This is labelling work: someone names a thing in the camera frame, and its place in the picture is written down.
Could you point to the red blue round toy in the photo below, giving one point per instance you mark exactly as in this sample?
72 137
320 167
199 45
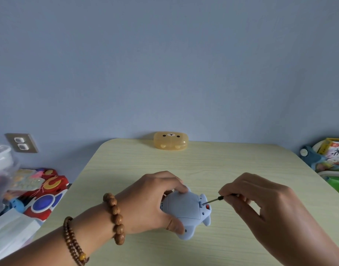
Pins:
44 199

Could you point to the white plastic tray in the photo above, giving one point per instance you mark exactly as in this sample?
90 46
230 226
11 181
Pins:
333 174

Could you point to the person's left forearm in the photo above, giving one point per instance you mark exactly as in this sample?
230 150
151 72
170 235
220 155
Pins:
39 249

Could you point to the yellow bear storage box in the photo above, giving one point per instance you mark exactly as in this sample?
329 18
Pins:
171 141

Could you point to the grey wall outlet white covers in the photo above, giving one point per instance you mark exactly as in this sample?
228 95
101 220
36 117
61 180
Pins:
21 143

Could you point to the white tissue pack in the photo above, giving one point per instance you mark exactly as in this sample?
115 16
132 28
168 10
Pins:
11 235

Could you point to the person's left hand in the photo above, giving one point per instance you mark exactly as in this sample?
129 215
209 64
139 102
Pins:
144 205

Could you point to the light blue animal toy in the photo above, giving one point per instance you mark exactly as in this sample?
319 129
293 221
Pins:
186 210

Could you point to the colourful picture book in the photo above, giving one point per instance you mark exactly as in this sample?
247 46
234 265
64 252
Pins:
336 155

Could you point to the person's right forearm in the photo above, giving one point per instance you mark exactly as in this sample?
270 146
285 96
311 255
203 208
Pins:
313 241

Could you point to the person's right hand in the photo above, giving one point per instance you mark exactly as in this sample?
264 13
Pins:
275 207

